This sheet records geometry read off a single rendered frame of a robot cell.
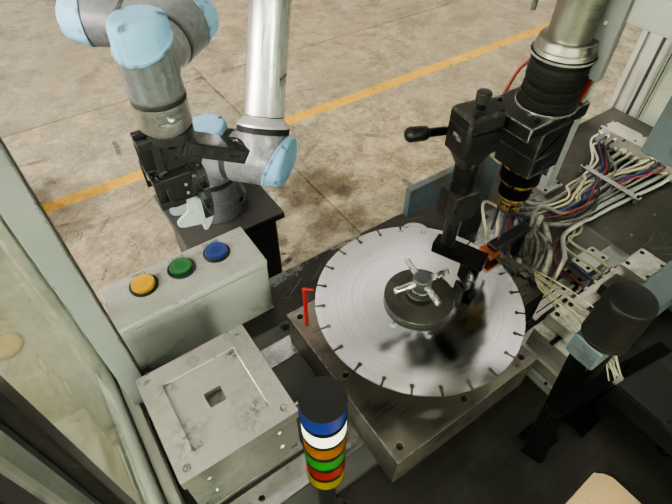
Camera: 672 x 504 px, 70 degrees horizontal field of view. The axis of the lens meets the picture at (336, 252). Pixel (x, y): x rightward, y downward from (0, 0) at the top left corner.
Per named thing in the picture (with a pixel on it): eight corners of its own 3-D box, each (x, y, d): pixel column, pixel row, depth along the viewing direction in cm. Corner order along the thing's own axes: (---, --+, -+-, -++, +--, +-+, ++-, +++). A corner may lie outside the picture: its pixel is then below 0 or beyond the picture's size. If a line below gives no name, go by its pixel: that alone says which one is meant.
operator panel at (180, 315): (143, 376, 90) (116, 332, 79) (125, 335, 96) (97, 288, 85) (274, 307, 100) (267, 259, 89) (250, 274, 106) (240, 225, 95)
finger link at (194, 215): (180, 238, 83) (166, 197, 77) (212, 225, 86) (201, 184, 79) (187, 249, 82) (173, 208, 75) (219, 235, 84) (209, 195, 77)
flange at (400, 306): (391, 266, 81) (392, 256, 79) (457, 280, 79) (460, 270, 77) (376, 318, 74) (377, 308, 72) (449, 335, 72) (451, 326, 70)
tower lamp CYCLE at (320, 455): (318, 470, 48) (317, 460, 46) (294, 433, 50) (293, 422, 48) (354, 445, 50) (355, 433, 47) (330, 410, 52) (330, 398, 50)
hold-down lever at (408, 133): (431, 168, 60) (434, 150, 58) (399, 144, 63) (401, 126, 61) (476, 147, 63) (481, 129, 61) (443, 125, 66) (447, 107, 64)
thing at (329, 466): (319, 481, 50) (318, 471, 48) (296, 445, 53) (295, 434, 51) (353, 456, 52) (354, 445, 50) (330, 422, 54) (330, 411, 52)
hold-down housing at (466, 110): (447, 231, 69) (477, 106, 54) (429, 211, 72) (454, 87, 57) (478, 220, 71) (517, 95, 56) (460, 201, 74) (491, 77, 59)
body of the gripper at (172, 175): (148, 189, 78) (124, 124, 69) (198, 170, 81) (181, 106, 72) (164, 215, 74) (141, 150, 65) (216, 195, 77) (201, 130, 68)
